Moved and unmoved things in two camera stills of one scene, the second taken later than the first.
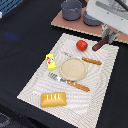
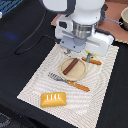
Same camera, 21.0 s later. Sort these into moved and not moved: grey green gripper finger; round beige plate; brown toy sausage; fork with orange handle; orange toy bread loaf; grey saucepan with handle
Moved: grey green gripper finger; grey saucepan with handle; brown toy sausage
Not moved: orange toy bread loaf; fork with orange handle; round beige plate
